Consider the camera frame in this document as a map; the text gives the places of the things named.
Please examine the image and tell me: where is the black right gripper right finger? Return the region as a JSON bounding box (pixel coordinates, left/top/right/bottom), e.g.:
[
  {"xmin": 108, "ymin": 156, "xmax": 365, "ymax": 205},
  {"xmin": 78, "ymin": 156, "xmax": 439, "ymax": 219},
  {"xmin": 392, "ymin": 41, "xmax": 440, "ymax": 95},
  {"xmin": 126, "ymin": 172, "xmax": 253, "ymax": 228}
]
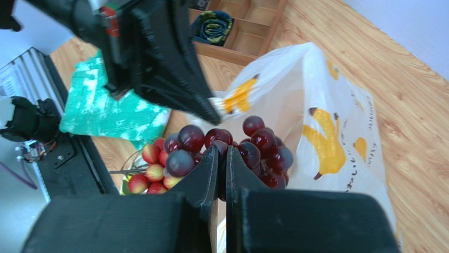
[{"xmin": 226, "ymin": 147, "xmax": 399, "ymax": 252}]

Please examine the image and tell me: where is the dark fake grape bunch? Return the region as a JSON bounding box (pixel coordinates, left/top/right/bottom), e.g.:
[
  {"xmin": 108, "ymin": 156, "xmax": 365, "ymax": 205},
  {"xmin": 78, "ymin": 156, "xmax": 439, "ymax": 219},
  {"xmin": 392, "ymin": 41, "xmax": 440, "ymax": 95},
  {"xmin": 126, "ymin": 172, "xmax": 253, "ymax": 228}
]
[{"xmin": 163, "ymin": 115, "xmax": 294, "ymax": 189}]

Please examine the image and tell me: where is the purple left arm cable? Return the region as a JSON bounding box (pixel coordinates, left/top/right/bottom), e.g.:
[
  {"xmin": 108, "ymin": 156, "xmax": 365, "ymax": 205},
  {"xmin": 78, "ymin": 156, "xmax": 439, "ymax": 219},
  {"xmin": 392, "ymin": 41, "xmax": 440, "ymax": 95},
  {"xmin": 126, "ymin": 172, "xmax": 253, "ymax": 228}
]
[{"xmin": 0, "ymin": 159, "xmax": 38, "ymax": 191}]

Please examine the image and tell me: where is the green white cloth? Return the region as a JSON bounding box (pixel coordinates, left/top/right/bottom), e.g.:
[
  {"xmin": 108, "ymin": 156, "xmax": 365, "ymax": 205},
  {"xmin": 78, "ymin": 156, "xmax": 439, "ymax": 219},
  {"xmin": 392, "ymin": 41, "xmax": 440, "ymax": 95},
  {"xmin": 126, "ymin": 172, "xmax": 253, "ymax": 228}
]
[{"xmin": 59, "ymin": 51, "xmax": 171, "ymax": 150}]

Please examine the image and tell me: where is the wooden compartment tray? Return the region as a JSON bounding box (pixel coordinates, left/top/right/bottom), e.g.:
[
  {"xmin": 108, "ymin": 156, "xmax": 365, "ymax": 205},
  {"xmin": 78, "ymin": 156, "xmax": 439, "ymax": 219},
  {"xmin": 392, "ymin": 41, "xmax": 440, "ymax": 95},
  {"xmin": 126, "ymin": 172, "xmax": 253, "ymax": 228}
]
[{"xmin": 189, "ymin": 0, "xmax": 288, "ymax": 66}]

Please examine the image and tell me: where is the red fake fruit bunch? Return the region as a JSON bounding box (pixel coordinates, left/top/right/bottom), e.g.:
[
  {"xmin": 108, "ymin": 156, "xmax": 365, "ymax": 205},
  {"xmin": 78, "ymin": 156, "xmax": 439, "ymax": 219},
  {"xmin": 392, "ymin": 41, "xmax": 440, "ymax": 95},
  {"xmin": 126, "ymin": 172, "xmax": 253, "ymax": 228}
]
[{"xmin": 109, "ymin": 138, "xmax": 182, "ymax": 196}]

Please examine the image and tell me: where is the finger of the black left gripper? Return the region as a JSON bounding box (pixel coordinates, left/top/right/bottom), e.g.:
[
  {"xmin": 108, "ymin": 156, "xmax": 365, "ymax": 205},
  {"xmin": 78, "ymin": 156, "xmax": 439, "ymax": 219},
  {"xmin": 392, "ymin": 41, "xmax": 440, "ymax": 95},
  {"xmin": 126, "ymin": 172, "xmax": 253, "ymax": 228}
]
[{"xmin": 131, "ymin": 1, "xmax": 221, "ymax": 125}]

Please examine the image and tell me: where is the translucent white plastic bag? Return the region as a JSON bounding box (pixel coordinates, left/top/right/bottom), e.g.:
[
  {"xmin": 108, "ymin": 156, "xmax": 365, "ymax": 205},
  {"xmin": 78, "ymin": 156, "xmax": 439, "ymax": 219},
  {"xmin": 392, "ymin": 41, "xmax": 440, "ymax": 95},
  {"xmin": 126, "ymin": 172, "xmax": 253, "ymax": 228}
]
[{"xmin": 186, "ymin": 42, "xmax": 402, "ymax": 253}]

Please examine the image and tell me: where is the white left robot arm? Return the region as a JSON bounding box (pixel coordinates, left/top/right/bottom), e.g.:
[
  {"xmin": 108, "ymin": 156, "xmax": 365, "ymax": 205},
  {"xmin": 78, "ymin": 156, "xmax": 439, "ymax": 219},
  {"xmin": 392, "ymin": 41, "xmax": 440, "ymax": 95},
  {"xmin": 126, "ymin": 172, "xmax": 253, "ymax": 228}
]
[{"xmin": 1, "ymin": 1, "xmax": 221, "ymax": 143}]

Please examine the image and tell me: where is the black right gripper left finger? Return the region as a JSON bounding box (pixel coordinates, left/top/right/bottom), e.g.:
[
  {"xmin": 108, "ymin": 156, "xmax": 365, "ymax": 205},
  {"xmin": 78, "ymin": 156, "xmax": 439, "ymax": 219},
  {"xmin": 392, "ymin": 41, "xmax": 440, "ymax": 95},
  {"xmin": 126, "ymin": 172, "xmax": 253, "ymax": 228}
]
[{"xmin": 22, "ymin": 147, "xmax": 219, "ymax": 252}]

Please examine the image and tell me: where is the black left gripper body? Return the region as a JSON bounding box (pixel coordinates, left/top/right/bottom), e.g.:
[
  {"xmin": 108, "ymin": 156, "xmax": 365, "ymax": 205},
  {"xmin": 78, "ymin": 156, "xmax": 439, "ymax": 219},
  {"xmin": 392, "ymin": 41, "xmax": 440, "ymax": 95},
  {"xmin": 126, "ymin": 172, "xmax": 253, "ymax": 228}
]
[{"xmin": 70, "ymin": 1, "xmax": 141, "ymax": 99}]

